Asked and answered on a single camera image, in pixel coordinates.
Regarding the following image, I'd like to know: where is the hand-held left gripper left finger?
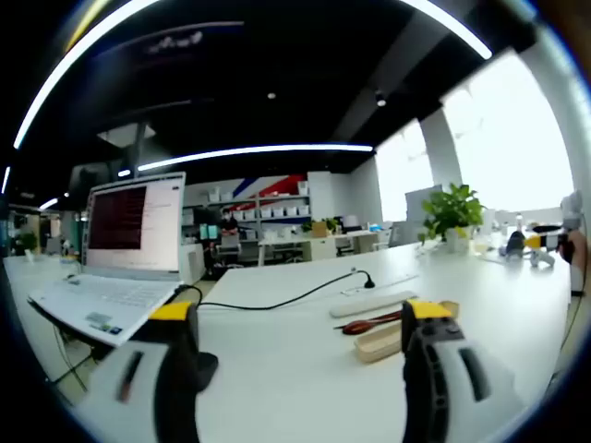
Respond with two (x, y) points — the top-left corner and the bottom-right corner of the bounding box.
(76, 300), (200, 443)

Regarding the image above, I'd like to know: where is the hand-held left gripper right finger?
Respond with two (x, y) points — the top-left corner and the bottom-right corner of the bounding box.
(400, 298), (525, 443)

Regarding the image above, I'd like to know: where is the beige cutlery case base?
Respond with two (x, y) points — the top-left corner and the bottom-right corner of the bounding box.
(353, 299), (461, 365)

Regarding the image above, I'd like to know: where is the dark red wooden spoon utensil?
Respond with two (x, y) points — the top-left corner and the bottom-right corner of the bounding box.
(341, 309), (405, 336)

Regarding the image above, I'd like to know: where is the person's right hand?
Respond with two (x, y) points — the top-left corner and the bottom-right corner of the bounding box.
(568, 228), (590, 271)

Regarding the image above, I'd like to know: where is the small dark object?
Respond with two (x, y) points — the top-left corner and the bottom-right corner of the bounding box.
(505, 229), (527, 256)

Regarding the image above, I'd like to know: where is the black rounded desk object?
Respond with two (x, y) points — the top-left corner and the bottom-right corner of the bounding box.
(198, 351), (220, 394)

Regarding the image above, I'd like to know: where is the potted green plant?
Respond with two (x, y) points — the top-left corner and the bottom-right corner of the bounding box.
(416, 182), (487, 254)

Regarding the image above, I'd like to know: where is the white laptop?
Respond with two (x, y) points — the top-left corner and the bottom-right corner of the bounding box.
(26, 171), (204, 348)

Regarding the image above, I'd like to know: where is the white table socket panel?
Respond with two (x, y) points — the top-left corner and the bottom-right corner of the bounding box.
(340, 271), (420, 297)

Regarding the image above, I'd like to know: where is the grey office chair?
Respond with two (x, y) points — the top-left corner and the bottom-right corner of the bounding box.
(215, 233), (259, 269)

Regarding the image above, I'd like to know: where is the white ceiling strip light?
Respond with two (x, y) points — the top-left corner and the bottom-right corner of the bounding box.
(137, 143), (374, 173)
(12, 0), (494, 151)

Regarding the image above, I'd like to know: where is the small potted plant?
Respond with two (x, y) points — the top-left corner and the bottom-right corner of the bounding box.
(17, 232), (41, 259)

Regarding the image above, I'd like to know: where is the white office desk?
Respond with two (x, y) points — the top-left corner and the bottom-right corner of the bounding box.
(257, 230), (380, 265)

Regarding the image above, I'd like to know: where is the shelving with white bins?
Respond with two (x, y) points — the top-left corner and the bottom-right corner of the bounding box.
(182, 179), (311, 241)

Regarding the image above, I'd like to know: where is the black power cable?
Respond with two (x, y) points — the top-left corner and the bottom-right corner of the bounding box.
(177, 269), (378, 311)

